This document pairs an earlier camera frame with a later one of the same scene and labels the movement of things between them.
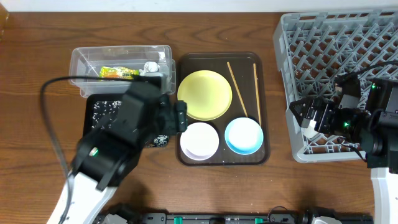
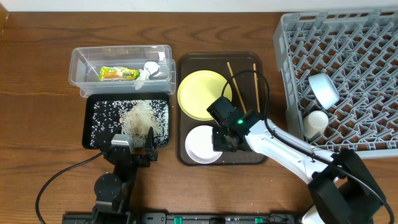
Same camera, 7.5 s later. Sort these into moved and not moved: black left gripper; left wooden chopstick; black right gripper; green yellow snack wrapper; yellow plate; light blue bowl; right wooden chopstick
Moved: light blue bowl; black right gripper; black left gripper
Not moved: left wooden chopstick; yellow plate; green yellow snack wrapper; right wooden chopstick
